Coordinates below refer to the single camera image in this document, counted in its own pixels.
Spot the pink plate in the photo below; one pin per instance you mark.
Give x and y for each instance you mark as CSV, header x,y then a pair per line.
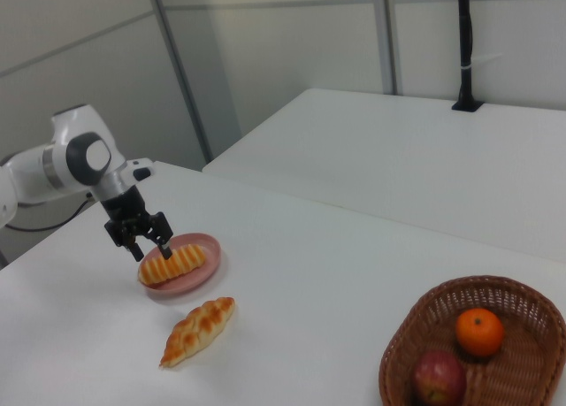
x,y
214,251

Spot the orange toy mandarin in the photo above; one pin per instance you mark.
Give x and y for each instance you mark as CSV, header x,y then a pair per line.
x,y
479,333

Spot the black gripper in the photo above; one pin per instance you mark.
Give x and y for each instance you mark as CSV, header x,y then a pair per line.
x,y
126,209

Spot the ridged striped toy bread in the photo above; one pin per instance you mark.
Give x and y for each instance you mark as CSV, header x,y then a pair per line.
x,y
177,264

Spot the braided toy bread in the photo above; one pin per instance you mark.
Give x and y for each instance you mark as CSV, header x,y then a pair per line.
x,y
199,331

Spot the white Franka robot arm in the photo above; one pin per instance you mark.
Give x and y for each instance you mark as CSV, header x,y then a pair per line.
x,y
26,176

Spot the red toy apple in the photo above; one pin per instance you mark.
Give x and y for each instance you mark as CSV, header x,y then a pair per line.
x,y
438,379

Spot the black camera stand pole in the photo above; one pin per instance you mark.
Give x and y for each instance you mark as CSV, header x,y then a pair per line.
x,y
464,48

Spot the brown woven basket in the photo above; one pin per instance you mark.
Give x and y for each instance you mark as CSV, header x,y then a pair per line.
x,y
522,379

